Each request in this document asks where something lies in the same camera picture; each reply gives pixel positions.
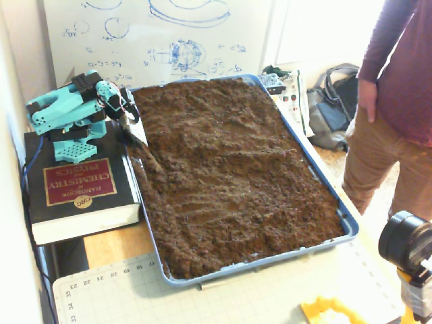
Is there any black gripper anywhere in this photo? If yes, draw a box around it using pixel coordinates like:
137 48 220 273
118 87 140 124

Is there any brown soil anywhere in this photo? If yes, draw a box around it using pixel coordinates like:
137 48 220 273
130 77 346 280

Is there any maroon sleeved forearm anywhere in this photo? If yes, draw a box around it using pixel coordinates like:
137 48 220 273
356 0 423 84

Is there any bare person hand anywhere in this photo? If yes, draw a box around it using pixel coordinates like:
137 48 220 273
356 78 378 124

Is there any whiteboard with blue drawings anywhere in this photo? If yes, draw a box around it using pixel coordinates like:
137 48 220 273
42 0 274 90

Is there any black chemistry handbook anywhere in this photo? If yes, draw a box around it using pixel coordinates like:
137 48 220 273
23 121 142 246

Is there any black device with perforated top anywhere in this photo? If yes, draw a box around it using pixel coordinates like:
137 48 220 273
258 72 288 95

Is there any dark green bag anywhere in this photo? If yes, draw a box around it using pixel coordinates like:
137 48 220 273
261 63 293 78

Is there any white electronics board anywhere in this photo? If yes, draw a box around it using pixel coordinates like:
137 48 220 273
269 70 317 138

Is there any grey metal rod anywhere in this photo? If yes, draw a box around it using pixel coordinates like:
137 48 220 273
197 280 227 291

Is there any grey backpack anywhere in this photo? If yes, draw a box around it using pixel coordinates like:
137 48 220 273
306 63 361 152

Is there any pale grid cutting mat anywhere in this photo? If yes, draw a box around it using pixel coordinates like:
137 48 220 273
52 241 406 324

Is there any blue plastic tray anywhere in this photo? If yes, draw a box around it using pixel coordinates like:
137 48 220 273
126 73 360 288

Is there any yellow plastic object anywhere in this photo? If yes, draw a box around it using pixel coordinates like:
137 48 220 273
300 295 369 324

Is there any person in maroon shirt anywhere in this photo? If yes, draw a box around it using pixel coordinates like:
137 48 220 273
341 0 432 222

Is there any blue cable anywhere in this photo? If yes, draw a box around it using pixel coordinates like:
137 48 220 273
20 133 47 196

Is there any black cable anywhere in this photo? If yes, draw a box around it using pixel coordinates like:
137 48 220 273
20 165 58 324

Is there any black camera lens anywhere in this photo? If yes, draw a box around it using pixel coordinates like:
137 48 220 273
377 209 432 271

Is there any yellow black camera stand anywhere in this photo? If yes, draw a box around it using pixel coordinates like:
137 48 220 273
396 268 432 324

